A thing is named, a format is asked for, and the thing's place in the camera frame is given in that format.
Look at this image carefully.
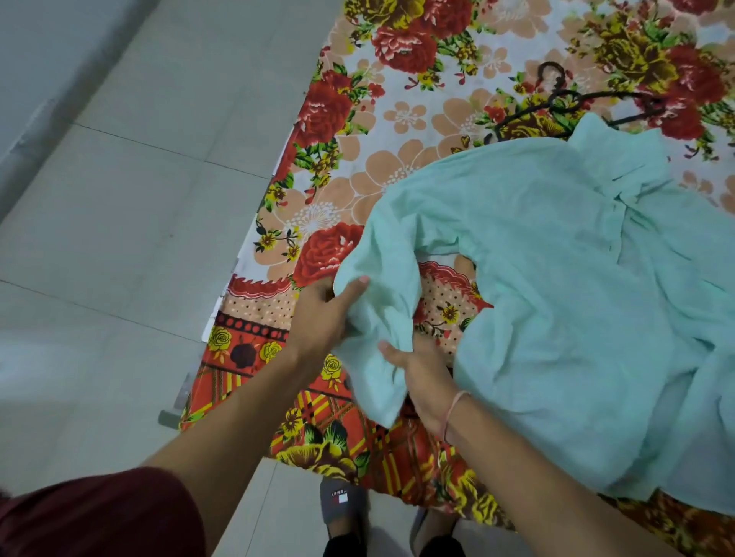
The floral bedsheet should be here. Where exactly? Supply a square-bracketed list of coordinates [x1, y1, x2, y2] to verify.
[178, 0, 735, 557]

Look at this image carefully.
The person's left hand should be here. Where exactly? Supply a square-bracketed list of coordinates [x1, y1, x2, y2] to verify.
[285, 276, 371, 365]

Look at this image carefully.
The pink thread wristband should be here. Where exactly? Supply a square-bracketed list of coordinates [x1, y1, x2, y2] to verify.
[440, 390, 472, 445]

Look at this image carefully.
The person's right forearm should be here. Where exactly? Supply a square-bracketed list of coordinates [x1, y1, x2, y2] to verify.
[438, 393, 684, 557]

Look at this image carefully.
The light green shirt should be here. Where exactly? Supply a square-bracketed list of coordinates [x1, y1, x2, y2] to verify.
[332, 112, 735, 517]

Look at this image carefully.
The black clothes hanger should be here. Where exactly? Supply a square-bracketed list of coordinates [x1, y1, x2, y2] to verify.
[484, 61, 667, 145]

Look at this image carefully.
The person's right hand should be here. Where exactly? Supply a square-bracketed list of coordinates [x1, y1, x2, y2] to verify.
[377, 331, 467, 430]

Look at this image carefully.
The person's left forearm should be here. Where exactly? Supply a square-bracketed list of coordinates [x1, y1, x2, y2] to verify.
[142, 343, 322, 556]

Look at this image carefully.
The grey slipper with logo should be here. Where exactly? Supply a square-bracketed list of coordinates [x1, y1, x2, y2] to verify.
[319, 477, 369, 543]

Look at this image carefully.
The maroon shirt sleeve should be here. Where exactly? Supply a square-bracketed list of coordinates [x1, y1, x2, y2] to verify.
[0, 466, 207, 557]

